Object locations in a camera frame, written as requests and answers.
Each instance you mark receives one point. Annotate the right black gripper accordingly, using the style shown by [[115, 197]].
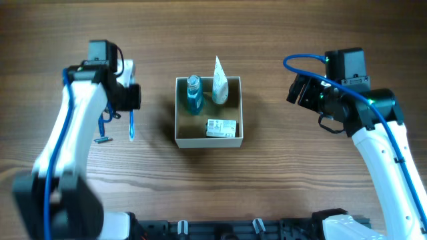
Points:
[[303, 94]]

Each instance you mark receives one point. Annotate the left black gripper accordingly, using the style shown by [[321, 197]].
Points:
[[132, 96]]

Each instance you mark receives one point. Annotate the blue white toothbrush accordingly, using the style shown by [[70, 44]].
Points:
[[131, 126]]

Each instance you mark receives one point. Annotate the blue razor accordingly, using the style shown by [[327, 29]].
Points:
[[101, 126]]

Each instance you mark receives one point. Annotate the blue mouthwash bottle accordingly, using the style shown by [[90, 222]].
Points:
[[194, 94]]

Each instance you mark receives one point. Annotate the white cream tube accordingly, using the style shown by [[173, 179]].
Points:
[[220, 87]]

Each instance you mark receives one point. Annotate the white green soap box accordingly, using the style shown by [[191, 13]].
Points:
[[221, 128]]

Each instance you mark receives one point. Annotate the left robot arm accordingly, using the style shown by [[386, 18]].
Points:
[[55, 200]]

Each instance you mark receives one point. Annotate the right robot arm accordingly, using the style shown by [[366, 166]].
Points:
[[373, 119]]

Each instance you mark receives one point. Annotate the white cardboard open box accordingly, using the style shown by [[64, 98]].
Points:
[[190, 130]]

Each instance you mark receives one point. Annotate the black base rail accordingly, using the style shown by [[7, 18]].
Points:
[[293, 228]]

